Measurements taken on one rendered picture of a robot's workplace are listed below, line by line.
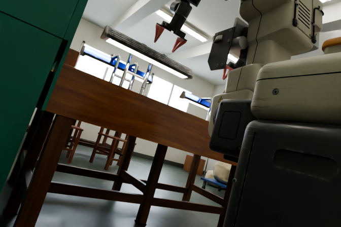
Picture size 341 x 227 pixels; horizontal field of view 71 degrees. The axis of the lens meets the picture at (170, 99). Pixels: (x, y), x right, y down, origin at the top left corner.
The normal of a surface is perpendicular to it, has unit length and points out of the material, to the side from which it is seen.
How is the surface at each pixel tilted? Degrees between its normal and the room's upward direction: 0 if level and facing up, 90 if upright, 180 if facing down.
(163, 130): 90
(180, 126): 90
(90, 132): 90
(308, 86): 90
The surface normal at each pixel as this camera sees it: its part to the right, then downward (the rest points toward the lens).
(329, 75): -0.80, -0.33
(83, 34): 0.53, 0.00
